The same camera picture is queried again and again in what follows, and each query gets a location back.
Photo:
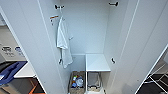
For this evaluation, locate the white wardrobe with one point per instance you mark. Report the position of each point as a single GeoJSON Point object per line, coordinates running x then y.
{"type": "Point", "coordinates": [86, 40]}

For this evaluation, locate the white wardrobe door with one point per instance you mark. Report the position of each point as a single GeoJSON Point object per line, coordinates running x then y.
{"type": "Point", "coordinates": [30, 43]}
{"type": "Point", "coordinates": [143, 50]}

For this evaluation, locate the orange object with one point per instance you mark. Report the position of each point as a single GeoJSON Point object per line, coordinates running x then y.
{"type": "Point", "coordinates": [34, 87]}

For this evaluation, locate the black table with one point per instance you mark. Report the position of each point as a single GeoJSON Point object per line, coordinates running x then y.
{"type": "Point", "coordinates": [16, 87]}

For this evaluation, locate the orange white warning label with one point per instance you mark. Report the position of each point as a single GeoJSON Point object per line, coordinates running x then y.
{"type": "Point", "coordinates": [53, 18]}

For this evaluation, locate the wall socket with grey label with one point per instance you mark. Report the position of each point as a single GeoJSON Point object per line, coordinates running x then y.
{"type": "Point", "coordinates": [7, 50]}

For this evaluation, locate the white t-shirt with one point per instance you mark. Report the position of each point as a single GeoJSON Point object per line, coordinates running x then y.
{"type": "Point", "coordinates": [64, 43]}

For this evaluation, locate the small black low hook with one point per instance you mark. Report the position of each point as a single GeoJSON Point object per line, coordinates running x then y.
{"type": "Point", "coordinates": [60, 61]}
{"type": "Point", "coordinates": [113, 60]}

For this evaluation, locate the basket with toys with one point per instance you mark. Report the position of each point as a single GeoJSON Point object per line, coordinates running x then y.
{"type": "Point", "coordinates": [77, 84]}

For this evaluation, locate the blue bag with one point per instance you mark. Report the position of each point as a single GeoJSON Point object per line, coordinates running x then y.
{"type": "Point", "coordinates": [9, 71]}

